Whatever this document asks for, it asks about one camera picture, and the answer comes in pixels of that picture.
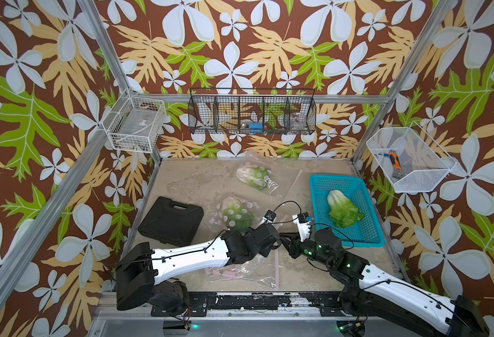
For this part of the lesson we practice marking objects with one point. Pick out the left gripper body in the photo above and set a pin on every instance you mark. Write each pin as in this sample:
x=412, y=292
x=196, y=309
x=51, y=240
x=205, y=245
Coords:
x=265, y=251

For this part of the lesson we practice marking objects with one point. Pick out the black wire basket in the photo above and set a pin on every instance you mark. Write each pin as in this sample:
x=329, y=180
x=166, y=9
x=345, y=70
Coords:
x=282, y=111

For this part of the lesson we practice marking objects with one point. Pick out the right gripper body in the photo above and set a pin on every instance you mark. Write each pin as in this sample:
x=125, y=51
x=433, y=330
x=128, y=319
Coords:
x=309, y=249

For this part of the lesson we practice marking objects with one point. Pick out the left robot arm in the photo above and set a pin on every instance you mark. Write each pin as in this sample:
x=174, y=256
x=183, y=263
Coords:
x=142, y=276

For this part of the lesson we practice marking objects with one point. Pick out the teal plastic basket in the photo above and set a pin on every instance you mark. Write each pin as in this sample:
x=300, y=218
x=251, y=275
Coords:
x=364, y=233

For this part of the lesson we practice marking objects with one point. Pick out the white wire basket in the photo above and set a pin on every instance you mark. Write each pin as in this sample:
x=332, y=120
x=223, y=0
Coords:
x=133, y=123
x=424, y=162

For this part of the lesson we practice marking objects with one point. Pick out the zip-top bag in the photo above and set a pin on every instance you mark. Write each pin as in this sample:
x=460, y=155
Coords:
x=215, y=221
x=272, y=177
x=260, y=271

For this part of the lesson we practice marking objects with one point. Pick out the orange black tool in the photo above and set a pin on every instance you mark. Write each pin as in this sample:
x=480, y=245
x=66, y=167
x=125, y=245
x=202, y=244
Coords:
x=397, y=170

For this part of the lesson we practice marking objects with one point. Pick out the black plastic case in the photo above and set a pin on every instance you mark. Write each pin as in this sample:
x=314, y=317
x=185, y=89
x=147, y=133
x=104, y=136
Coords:
x=171, y=222

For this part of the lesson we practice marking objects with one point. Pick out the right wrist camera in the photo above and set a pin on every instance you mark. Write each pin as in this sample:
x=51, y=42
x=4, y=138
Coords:
x=304, y=225

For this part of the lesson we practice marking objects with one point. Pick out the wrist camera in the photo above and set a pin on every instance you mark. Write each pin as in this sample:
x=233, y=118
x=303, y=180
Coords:
x=304, y=225
x=269, y=217

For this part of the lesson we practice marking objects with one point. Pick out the white wire basket right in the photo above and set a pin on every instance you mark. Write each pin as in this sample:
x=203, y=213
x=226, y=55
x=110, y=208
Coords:
x=424, y=162

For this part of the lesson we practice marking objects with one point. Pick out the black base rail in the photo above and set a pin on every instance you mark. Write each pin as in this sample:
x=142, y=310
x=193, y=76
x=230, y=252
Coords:
x=199, y=304

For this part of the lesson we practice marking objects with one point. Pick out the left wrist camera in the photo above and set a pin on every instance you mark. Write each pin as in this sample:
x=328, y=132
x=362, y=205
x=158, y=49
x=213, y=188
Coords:
x=269, y=217

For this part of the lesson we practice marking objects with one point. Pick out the white wire basket left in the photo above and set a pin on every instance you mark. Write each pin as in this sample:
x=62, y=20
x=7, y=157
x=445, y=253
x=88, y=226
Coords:
x=133, y=123

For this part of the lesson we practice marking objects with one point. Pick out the blue small box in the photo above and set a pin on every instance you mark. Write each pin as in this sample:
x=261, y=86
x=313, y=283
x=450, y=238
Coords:
x=255, y=128

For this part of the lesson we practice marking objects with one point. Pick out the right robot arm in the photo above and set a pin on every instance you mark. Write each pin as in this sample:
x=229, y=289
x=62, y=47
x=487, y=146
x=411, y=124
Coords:
x=369, y=291

